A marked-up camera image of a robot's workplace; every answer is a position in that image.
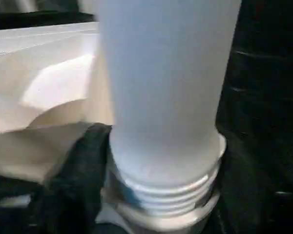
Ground white plastic table top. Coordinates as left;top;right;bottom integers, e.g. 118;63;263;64
0;20;228;234

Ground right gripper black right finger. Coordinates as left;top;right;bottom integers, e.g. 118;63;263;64
211;146;293;234

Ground white plastic table leg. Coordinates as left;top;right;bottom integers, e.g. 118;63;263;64
95;0;243;220

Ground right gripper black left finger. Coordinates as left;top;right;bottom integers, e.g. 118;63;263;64
39;123;113;234

